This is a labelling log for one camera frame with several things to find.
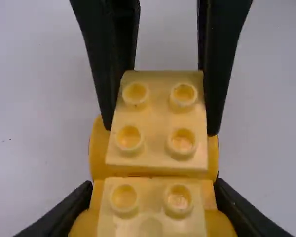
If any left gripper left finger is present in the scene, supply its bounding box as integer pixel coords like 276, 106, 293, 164
13, 180, 93, 237

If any yellow toy car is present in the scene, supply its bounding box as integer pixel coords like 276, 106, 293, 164
69, 115, 237, 237

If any yellow toy brick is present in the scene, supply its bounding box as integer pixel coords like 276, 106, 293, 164
105, 70, 211, 179

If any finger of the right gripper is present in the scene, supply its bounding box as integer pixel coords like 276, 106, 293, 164
69, 0, 142, 132
197, 0, 253, 137

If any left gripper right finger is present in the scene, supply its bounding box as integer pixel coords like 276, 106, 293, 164
215, 177, 295, 237

